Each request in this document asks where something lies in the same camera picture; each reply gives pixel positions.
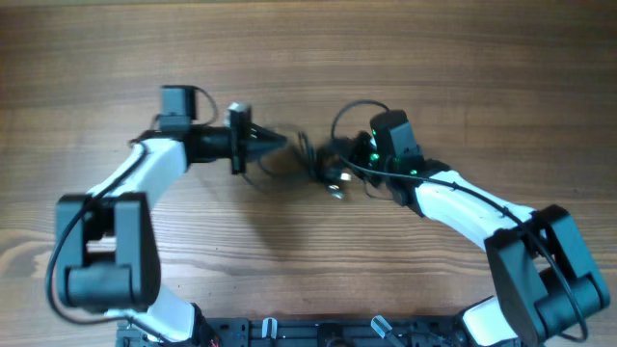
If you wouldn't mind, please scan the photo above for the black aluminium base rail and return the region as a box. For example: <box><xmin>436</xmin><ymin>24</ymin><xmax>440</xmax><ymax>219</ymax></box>
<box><xmin>115</xmin><ymin>315</ymin><xmax>522</xmax><ymax>347</ymax></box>

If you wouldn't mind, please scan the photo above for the black cable bundle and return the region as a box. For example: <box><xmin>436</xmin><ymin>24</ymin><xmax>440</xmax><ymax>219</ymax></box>
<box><xmin>240</xmin><ymin>129</ymin><xmax>356</xmax><ymax>201</ymax></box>

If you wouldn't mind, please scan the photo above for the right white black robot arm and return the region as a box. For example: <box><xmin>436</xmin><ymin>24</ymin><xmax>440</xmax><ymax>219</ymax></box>
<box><xmin>318</xmin><ymin>109</ymin><xmax>610</xmax><ymax>346</ymax></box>

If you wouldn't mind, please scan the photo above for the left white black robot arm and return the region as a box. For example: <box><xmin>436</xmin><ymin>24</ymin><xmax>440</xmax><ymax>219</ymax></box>
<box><xmin>45</xmin><ymin>85</ymin><xmax>286</xmax><ymax>346</ymax></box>

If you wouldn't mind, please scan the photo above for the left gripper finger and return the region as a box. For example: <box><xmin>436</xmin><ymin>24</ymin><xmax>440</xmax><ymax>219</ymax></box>
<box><xmin>249</xmin><ymin>140</ymin><xmax>287</xmax><ymax>159</ymax></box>
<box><xmin>251</xmin><ymin>123</ymin><xmax>287</xmax><ymax>144</ymax></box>

